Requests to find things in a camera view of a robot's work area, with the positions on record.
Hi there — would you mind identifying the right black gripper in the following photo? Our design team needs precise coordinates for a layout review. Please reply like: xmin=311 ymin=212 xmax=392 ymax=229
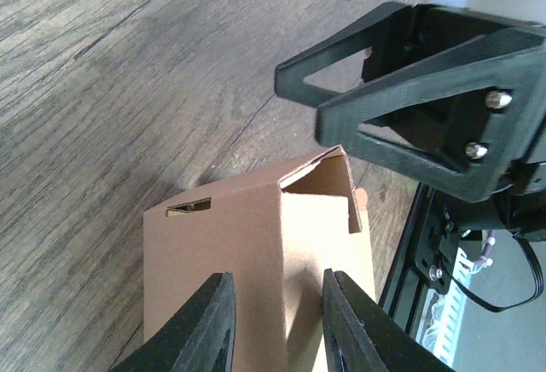
xmin=316 ymin=5 xmax=545 ymax=240

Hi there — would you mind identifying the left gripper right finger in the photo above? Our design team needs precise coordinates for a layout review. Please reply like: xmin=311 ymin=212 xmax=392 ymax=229
xmin=322 ymin=269 xmax=450 ymax=372

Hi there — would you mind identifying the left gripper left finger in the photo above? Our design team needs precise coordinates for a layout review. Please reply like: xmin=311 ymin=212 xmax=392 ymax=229
xmin=113 ymin=272 xmax=236 ymax=371

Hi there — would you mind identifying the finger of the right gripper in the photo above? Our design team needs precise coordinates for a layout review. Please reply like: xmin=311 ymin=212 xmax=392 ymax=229
xmin=275 ymin=2 xmax=421 ymax=108

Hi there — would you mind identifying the cardboard box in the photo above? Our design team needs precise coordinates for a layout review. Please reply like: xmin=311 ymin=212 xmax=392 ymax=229
xmin=143 ymin=146 xmax=375 ymax=371

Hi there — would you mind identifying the light blue slotted cable duct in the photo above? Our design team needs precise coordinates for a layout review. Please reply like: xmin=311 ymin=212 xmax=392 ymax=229
xmin=421 ymin=247 xmax=479 ymax=364

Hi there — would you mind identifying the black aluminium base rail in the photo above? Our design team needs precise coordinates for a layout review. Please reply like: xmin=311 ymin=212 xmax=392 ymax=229
xmin=379 ymin=183 xmax=461 ymax=338

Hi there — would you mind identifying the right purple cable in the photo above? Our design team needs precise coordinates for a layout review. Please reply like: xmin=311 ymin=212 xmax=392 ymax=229
xmin=468 ymin=229 xmax=498 ymax=273

